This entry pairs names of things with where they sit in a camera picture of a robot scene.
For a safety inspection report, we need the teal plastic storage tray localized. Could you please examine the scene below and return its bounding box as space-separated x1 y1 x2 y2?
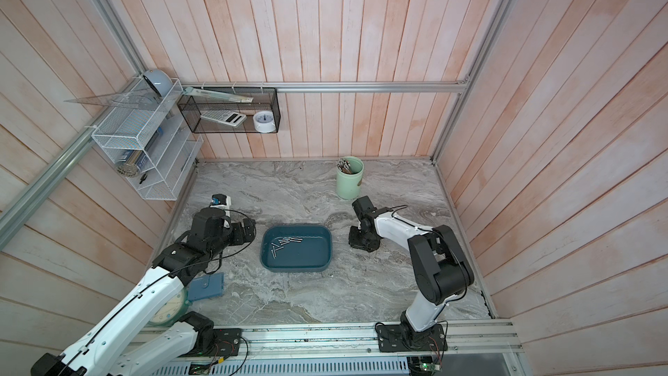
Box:
260 224 332 273

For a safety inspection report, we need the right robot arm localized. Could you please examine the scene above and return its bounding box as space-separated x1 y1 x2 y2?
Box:
349 196 475 353

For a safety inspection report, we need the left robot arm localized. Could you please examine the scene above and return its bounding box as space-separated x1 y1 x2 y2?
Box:
31 205 257 375

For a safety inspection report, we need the pile of silver screws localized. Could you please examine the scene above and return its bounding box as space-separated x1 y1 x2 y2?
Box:
270 237 304 259

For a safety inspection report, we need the mint green cup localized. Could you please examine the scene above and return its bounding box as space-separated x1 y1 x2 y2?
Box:
336 156 365 200

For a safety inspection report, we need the metal roll in rack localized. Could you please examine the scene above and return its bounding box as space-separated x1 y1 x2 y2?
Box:
116 150 152 178

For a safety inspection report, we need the white calculator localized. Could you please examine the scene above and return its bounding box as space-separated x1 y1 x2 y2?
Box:
201 110 247 128

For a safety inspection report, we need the white tape roll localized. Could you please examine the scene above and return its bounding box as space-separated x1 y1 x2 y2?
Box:
253 111 277 134

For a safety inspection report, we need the green ruler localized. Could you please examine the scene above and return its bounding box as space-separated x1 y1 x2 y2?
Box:
183 86 253 104

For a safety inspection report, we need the clear triangle ruler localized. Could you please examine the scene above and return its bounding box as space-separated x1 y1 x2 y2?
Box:
66 89 162 111

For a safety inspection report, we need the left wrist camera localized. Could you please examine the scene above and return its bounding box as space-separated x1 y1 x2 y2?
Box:
210 193 231 210

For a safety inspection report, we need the green wall clock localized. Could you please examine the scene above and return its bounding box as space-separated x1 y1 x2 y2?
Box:
148 288 191 327

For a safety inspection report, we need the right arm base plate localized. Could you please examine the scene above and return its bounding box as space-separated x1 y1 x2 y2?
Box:
374 322 448 353

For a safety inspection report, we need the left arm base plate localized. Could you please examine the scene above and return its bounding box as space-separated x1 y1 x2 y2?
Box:
191 328 243 358

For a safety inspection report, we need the white wire shelf rack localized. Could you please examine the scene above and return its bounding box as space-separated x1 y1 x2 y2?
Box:
92 78 203 201

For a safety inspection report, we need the black mesh wall basket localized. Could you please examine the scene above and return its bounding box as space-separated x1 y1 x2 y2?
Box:
177 86 282 134

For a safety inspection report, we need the aluminium front rail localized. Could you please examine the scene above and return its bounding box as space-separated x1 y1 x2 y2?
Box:
129 319 525 362

